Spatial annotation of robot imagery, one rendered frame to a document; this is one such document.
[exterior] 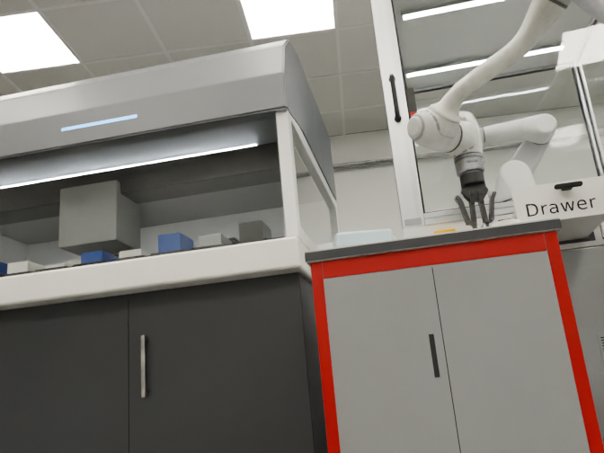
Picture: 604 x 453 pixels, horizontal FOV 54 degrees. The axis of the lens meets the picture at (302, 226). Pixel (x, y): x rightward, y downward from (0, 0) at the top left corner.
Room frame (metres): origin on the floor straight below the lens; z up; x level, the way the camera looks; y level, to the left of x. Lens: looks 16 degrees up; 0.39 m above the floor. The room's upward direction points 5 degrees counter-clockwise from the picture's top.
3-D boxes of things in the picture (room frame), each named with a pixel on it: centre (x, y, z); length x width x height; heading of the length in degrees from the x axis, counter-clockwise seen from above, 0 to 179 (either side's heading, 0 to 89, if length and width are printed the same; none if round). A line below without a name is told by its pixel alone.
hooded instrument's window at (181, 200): (2.56, 0.81, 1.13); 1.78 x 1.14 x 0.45; 80
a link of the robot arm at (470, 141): (1.77, -0.54, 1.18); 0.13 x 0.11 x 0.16; 127
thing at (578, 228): (1.81, -0.79, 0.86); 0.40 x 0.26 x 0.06; 170
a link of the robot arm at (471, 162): (1.77, -0.55, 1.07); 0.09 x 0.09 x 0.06
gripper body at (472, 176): (1.77, -0.55, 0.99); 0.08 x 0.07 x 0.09; 86
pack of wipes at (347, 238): (1.52, -0.16, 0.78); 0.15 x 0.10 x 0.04; 93
